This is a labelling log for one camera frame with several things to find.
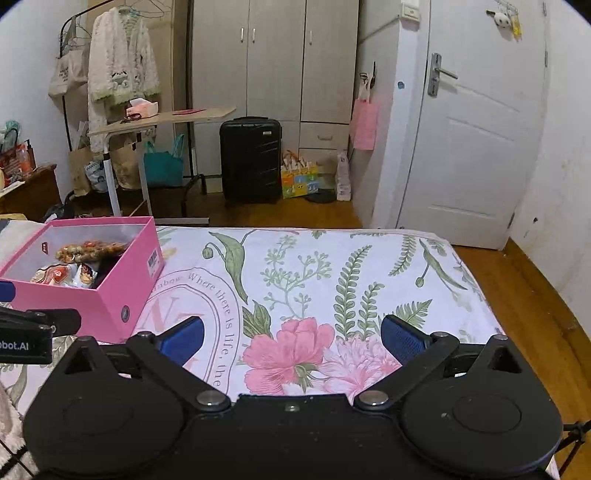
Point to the coated peanuts bag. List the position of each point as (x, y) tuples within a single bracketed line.
[(89, 252)]

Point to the white door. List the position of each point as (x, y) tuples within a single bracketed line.
[(478, 140)]

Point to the colourful gift bag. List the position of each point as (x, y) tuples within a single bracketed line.
[(299, 177)]

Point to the wooden rolling side table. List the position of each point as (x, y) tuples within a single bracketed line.
[(139, 128)]

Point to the canvas tote bag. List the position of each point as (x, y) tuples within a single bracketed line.
[(70, 73)]

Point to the pink paper bag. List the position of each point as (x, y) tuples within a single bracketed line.
[(364, 124)]

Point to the brown paper bag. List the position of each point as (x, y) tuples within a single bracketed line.
[(85, 171)]

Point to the beige noodle package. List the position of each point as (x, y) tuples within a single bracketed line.
[(66, 275)]

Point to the white knitted cardigan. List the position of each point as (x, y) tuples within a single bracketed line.
[(121, 64)]

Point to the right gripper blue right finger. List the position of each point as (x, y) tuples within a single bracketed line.
[(420, 355)]

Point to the pink cardboard box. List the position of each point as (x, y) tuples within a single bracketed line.
[(110, 311)]

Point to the white wardrobe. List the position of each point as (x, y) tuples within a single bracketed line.
[(291, 61)]

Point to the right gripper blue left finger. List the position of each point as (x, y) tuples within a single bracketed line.
[(163, 357)]

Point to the black suitcase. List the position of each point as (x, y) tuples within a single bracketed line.
[(250, 160)]

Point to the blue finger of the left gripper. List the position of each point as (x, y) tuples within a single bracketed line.
[(7, 291)]

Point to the white plastic bag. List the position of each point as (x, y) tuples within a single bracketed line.
[(343, 187)]

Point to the black clothes rack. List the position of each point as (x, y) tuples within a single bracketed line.
[(160, 27)]

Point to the pink tissue box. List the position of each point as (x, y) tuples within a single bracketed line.
[(140, 108)]

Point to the dark wooden nightstand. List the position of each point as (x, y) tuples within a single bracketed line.
[(35, 196)]

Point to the metal door handle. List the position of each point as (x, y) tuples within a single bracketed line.
[(436, 71)]

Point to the teal tote bag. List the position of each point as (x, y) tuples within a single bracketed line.
[(164, 168)]

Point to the floral bed sheet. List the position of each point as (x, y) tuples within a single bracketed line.
[(292, 333)]

